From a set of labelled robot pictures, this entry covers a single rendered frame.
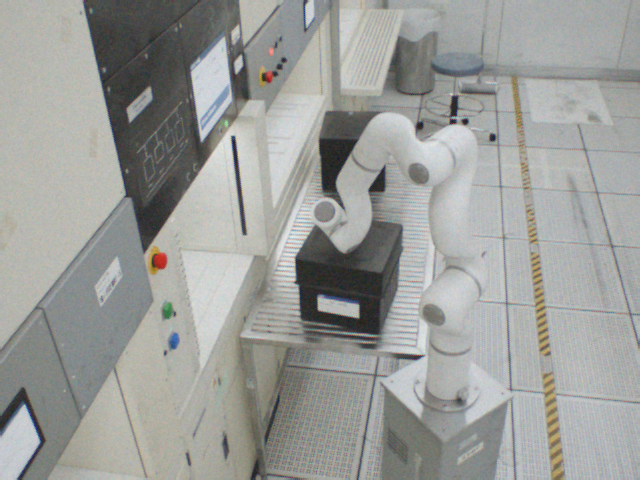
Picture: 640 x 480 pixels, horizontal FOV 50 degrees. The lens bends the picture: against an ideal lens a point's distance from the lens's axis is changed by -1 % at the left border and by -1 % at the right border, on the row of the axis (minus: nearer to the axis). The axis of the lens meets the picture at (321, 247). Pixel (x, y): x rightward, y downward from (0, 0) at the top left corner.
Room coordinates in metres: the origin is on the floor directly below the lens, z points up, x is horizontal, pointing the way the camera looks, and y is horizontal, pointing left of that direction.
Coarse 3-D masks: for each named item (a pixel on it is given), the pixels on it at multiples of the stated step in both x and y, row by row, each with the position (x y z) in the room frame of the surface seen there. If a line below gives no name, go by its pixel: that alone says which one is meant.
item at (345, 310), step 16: (304, 288) 1.75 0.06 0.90; (304, 304) 1.75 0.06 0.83; (320, 304) 1.73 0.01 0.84; (336, 304) 1.71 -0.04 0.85; (352, 304) 1.69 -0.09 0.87; (368, 304) 1.68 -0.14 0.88; (384, 304) 1.72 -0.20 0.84; (320, 320) 1.73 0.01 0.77; (336, 320) 1.71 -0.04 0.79; (352, 320) 1.69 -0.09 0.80; (368, 320) 1.68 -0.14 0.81; (384, 320) 1.73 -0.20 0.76
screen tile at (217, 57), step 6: (216, 54) 1.85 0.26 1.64; (222, 54) 1.90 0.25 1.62; (216, 60) 1.85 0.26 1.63; (222, 60) 1.89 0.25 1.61; (216, 66) 1.84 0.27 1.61; (222, 72) 1.88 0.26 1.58; (216, 78) 1.83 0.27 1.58; (222, 78) 1.88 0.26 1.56; (216, 84) 1.82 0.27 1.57; (222, 84) 1.87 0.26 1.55; (216, 90) 1.82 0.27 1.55
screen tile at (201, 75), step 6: (204, 66) 1.75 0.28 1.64; (198, 72) 1.71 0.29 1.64; (204, 72) 1.75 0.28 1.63; (210, 72) 1.79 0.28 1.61; (198, 78) 1.70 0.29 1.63; (204, 78) 1.74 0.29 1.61; (210, 78) 1.78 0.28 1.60; (198, 84) 1.70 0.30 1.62; (210, 84) 1.78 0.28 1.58; (210, 90) 1.77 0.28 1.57; (204, 96) 1.72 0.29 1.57; (210, 96) 1.77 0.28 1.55; (198, 102) 1.68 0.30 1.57; (204, 102) 1.72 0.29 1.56; (198, 108) 1.67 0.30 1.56; (204, 108) 1.71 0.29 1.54
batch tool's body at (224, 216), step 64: (128, 0) 1.41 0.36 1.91; (192, 0) 1.74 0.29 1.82; (128, 64) 1.35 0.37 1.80; (128, 128) 1.30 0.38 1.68; (192, 128) 1.62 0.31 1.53; (256, 128) 1.98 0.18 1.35; (128, 192) 1.24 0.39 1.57; (192, 192) 2.03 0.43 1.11; (256, 192) 1.98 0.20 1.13; (192, 256) 1.99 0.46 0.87; (256, 256) 2.00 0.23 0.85; (192, 320) 1.42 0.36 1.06; (192, 384) 1.37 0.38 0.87; (192, 448) 1.27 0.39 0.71
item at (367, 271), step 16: (384, 224) 1.93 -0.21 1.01; (400, 224) 1.92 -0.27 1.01; (320, 240) 1.85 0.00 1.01; (368, 240) 1.83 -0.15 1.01; (384, 240) 1.83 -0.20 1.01; (400, 240) 1.89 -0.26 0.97; (304, 256) 1.76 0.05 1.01; (320, 256) 1.76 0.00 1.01; (336, 256) 1.75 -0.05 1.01; (352, 256) 1.75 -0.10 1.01; (368, 256) 1.75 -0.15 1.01; (384, 256) 1.74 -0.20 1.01; (400, 256) 1.87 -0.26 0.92; (304, 272) 1.74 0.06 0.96; (320, 272) 1.72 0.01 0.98; (336, 272) 1.71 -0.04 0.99; (352, 272) 1.69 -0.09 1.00; (368, 272) 1.67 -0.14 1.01; (384, 272) 1.68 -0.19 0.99; (320, 288) 1.72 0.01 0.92; (336, 288) 1.71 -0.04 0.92; (352, 288) 1.69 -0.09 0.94; (368, 288) 1.67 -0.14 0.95; (384, 288) 1.69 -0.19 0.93
